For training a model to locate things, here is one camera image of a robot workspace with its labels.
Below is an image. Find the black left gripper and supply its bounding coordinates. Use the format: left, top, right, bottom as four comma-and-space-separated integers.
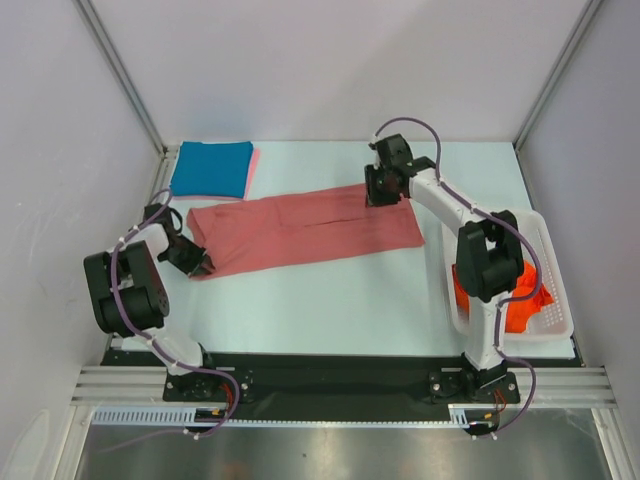
157, 235, 212, 278

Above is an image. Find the left aluminium frame post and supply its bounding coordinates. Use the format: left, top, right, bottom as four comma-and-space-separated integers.
71, 0, 168, 158

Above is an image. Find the folded light pink t shirt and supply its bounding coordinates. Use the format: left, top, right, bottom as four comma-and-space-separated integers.
174, 147, 262, 204

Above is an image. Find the folded blue t shirt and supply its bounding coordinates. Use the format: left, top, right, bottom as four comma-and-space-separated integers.
168, 140, 256, 202

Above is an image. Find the salmon pink t shirt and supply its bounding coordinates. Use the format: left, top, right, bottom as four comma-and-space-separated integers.
187, 184, 425, 278

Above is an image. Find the white plastic basket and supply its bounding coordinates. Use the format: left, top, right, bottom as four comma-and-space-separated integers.
441, 210, 574, 343

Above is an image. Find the right aluminium frame post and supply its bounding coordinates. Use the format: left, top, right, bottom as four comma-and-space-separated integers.
512, 0, 607, 155

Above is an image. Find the orange t shirt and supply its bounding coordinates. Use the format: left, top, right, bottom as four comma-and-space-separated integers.
452, 262, 554, 334

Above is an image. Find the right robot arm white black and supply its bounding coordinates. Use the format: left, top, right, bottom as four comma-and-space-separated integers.
365, 134, 524, 403

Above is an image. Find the white round object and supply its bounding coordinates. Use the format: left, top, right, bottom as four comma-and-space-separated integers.
1, 409, 50, 480

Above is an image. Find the white cable duct strip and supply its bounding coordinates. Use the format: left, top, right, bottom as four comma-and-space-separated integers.
89, 402, 531, 430

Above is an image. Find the aluminium frame post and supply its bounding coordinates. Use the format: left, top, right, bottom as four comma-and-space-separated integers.
71, 0, 168, 158
512, 0, 607, 155

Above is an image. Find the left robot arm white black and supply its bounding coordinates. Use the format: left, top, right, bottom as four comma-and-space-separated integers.
83, 203, 220, 400

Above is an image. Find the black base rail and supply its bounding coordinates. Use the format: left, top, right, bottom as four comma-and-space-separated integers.
101, 350, 581, 423

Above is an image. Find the front aluminium frame rail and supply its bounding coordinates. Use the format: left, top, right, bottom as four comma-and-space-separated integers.
71, 366, 617, 409

